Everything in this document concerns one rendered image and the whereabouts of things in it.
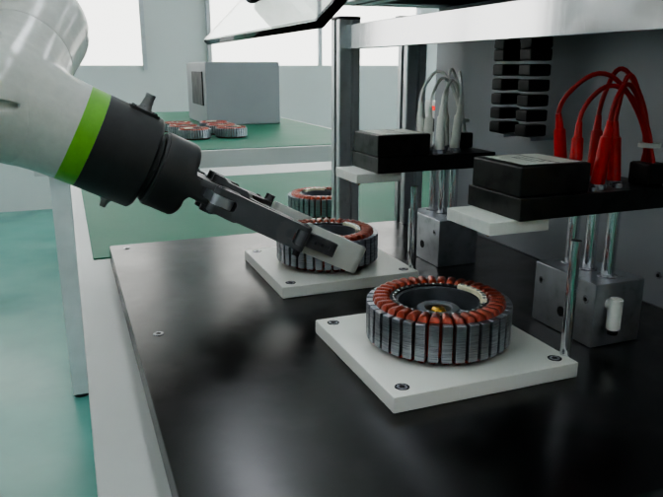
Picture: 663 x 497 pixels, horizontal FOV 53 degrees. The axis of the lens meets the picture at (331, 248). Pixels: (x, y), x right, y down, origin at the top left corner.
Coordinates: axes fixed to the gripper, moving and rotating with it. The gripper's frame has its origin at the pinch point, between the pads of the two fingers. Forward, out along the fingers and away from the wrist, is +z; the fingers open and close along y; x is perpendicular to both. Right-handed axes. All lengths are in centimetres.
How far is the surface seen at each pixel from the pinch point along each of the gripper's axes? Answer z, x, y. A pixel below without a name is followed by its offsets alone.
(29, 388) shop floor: -3, 92, 149
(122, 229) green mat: -14.2, 13.5, 37.4
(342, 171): -1.1, -7.8, 0.9
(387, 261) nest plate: 6.6, -0.8, -3.1
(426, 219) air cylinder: 10.3, -7.0, -0.7
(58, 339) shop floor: 5, 88, 188
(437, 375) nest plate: -1.5, 3.2, -29.8
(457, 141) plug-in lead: 8.9, -16.3, -1.7
